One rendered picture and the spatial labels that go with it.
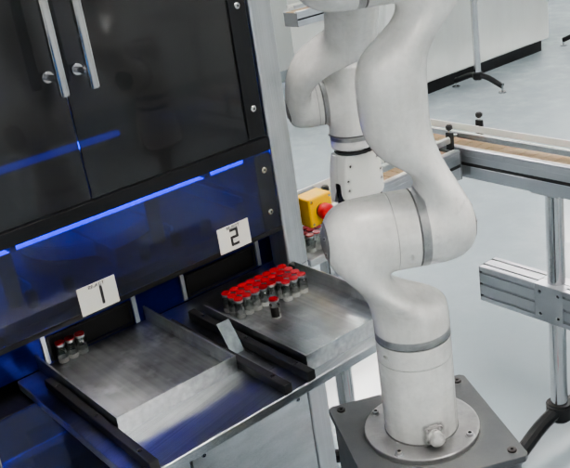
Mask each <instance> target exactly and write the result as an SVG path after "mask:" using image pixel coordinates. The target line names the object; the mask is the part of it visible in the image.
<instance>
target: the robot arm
mask: <svg viewBox="0 0 570 468"><path fill-rule="evenodd" d="M300 1H301V2H302V3H303V4H304V5H306V6H307V7H310V8H312V9H315V10H318V11H323V12H324V30H322V31H321V32H320V33H318V34H317V35H315V36H314V37H313V38H312V39H310V40H309V41H308V42H307V43H306V44H304V45H303V46H302V47H301V48H300V49H299V51H298V52H297V53H296V54H295V56H294V57H293V59H292V61H291V63H290V66H289V68H288V70H287V74H286V80H285V104H286V112H287V115H288V116H287V117H288V119H289V121H290V122H291V124H292V125H293V126H295V127H299V128H308V127H315V126H320V125H325V124H327V125H328V126H329V130H330V144H331V147H332V148H333V149H334V152H333V153H332V154H331V156H330V192H331V198H332V201H333V202H338V204H336V205H334V206H333V207H332V208H331V209H330V210H329V211H328V212H327V213H326V215H325V217H324V219H323V221H322V224H321V228H320V232H319V236H320V243H321V248H322V251H323V253H324V255H325V258H326V260H327V261H328V262H329V264H330V265H331V267H332V268H333V269H334V270H335V272H336V273H337V274H338V275H339V276H340V277H341V278H342V279H344V280H345V281H346V282H347V283H349V284H350V285H351V286H352V287H353V288H355V289H356V290H357V291H358V292H359V293H360V294H361V295H362V296H363V297H364V298H365V300H366V301H367V303H368V305H369V309H370V312H371V315H372V321H373V328H374V334H375V343H376V350H377V359H378V367H379V375H380V383H381V391H382V404H381V405H379V406H378V407H377V408H376V409H374V410H373V411H372V412H371V414H370V415H369V417H368V418H367V420H366V423H365V437H366V439H367V442H368V444H369V446H370V447H371V448H372V449H373V450H374V451H375V452H376V453H377V454H379V455H380V456H382V457H384V458H385V459H387V460H389V461H392V462H398V463H402V464H408V465H432V464H438V463H442V462H448V461H451V460H453V459H455V458H458V457H459V456H461V455H462V454H464V453H465V452H467V451H468V450H469V449H470V448H471V447H472V446H473V445H474V444H475V442H476V441H477V439H478V437H479V434H480V422H479V418H478V415H477V414H476V412H475V411H474V409H473V408H472V407H471V406H469V405H468V404H467V403H465V402H464V401H462V400H460V399H458V398H456V389H455V377H454V366H453V354H452V341H451V329H450V318H449V310H448V304H447V299H446V297H445V296H444V294H443V293H442V292H441V291H440V290H438V289H437V288H435V287H434V286H431V285H428V284H425V283H421V282H417V281H413V280H408V279H401V278H399V277H396V276H394V275H392V273H393V272H395V271H398V270H404V269H409V268H413V267H423V266H428V265H433V264H438V263H443V262H447V261H450V260H453V259H456V258H458V257H460V256H462V255H463V254H465V253H466V252H467V251H469V249H470V248H471V247H472V246H473V243H474V240H475V237H476V235H477V218H476V215H475V212H474V209H473V205H472V203H471V202H470V200H469V199H468V197H467V195H466V193H465V192H464V190H463V189H462V187H461V186H460V184H459V182H458V181H457V179H456V178H455V177H454V176H453V175H452V173H451V171H450V170H449V168H448V167H447V164H446V163H445V161H444V159H443V157H442V155H441V153H440V151H439V149H438V147H437V145H436V143H435V140H434V134H433V130H432V126H431V120H430V113H429V101H428V87H427V58H428V52H429V49H430V47H431V44H432V42H433V40H434V38H435V36H436V34H437V32H438V31H439V29H440V27H441V26H442V24H443V22H444V21H445V20H446V18H447V16H448V15H449V13H450V12H451V11H452V9H453V8H454V6H455V5H456V4H457V2H458V1H459V0H300ZM388 4H395V12H394V15H393V16H392V18H391V19H390V21H389V23H388V24H387V25H386V26H385V28H384V29H383V30H382V31H381V32H380V33H379V35H378V36H377V33H378V21H379V10H380V6H382V5H388ZM380 158H381V159H382V160H384V161H385V162H386V163H389V164H391V165H392V166H394V167H396V168H398V169H400V170H402V171H404V172H406V173H407V174H409V175H410V176H411V178H412V180H413V184H412V186H411V187H410V188H403V189H399V190H393V191H387V192H382V190H383V186H384V184H383V173H382V163H381V159H380Z"/></svg>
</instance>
